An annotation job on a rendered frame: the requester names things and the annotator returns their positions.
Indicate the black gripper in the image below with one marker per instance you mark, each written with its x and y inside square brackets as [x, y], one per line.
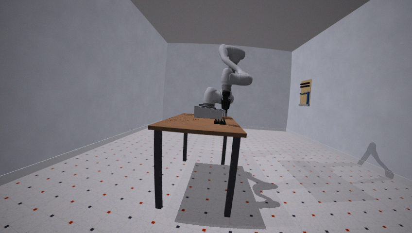
[225, 101]

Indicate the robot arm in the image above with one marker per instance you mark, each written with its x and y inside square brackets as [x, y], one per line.
[229, 77]

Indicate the black knob box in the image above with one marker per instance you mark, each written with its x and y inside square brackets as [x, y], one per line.
[219, 122]

